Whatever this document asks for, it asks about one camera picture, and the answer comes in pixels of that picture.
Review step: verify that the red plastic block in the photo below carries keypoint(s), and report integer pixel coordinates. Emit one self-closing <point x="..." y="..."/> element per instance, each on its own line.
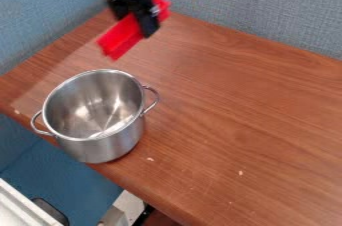
<point x="125" y="34"/>

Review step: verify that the stainless steel pot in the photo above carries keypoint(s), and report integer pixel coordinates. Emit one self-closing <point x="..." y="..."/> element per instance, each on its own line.
<point x="94" y="114"/>

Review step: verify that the white furniture part under table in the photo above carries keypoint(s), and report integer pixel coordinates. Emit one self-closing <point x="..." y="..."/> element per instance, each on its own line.
<point x="125" y="211"/>

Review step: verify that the white appliance lower left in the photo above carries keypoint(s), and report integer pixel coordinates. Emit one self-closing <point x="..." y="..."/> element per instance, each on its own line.
<point x="20" y="212"/>

